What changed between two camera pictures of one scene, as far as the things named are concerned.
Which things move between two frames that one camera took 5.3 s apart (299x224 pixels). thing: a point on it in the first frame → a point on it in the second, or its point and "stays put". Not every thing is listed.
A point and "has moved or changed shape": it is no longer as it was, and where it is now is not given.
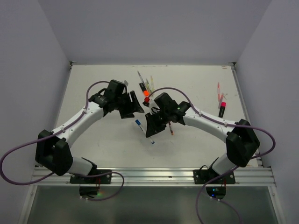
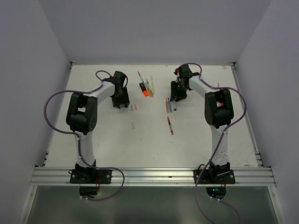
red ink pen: (171, 130) stays put
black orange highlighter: (145, 93) stays put
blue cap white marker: (138, 122) has moved or changed shape
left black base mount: (106, 178) stays put
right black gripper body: (158, 120) → (178, 90)
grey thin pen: (141, 78) stays put
